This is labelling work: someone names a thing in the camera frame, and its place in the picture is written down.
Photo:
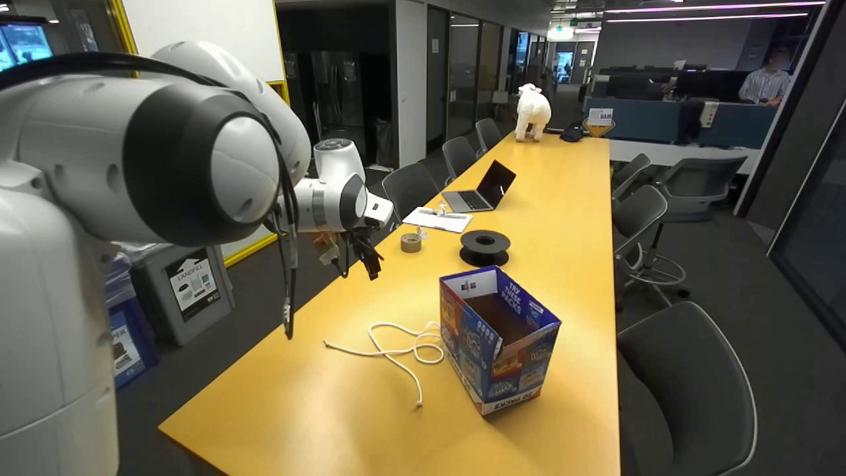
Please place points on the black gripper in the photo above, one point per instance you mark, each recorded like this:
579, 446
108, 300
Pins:
356, 240

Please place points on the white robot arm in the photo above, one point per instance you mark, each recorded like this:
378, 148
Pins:
60, 148

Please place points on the blue printed cardboard box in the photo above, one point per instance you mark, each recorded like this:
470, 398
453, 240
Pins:
493, 345

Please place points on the grey box with label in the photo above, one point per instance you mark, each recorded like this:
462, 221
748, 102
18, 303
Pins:
189, 286

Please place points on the white paper sheets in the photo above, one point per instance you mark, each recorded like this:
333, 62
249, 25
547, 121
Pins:
437, 221

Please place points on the open grey laptop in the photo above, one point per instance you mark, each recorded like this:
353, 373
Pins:
489, 185

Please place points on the white polar bear toy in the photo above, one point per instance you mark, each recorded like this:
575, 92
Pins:
532, 110

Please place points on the blue storage bin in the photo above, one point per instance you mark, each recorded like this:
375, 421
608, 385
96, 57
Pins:
126, 334

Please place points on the computer monitor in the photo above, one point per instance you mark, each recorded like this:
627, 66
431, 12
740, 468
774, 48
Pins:
22, 43

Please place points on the seated person in background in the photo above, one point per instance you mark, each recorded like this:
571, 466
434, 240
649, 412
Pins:
765, 81

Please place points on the wrist mounted camera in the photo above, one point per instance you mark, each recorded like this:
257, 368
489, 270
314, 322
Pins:
378, 211

